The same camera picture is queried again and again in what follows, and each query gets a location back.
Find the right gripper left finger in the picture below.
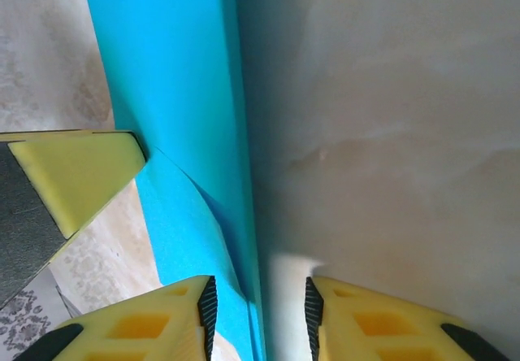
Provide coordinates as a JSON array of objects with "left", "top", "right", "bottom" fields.
[{"left": 11, "top": 274, "right": 219, "bottom": 361}]

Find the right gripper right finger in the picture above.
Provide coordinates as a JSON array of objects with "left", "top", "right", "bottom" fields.
[{"left": 303, "top": 275, "right": 514, "bottom": 361}]

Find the teal cloth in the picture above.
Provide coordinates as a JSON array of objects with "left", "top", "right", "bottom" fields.
[{"left": 79, "top": 0, "right": 270, "bottom": 361}]

